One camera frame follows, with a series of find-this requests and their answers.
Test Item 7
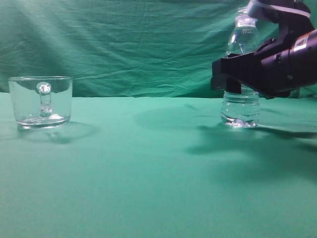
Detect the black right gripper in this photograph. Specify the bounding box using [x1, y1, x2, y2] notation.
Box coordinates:
[211, 31, 317, 99]

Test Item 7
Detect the clear plastic water bottle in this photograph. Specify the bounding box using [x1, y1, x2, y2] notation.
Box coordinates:
[221, 7, 260, 127]

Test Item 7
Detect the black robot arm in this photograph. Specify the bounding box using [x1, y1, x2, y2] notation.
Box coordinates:
[211, 0, 317, 99]

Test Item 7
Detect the green backdrop cloth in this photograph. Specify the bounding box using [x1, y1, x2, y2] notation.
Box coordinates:
[0, 0, 247, 98]

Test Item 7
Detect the green table cloth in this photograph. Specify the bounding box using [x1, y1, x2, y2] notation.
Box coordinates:
[0, 93, 317, 238]

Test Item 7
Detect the clear glass mug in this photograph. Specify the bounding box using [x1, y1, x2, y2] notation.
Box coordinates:
[8, 76, 73, 129]

